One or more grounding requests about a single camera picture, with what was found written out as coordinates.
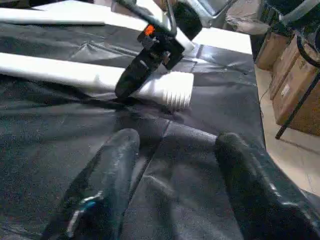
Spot black metal rack leg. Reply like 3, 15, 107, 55
275, 70, 320, 140

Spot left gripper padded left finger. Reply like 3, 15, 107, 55
42, 128, 141, 240

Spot white plastic table leg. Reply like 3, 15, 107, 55
0, 7, 107, 27
0, 52, 195, 111

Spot black work mat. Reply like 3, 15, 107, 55
0, 22, 266, 240

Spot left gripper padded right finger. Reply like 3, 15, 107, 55
214, 132, 320, 240

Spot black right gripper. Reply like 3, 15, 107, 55
114, 22, 187, 99

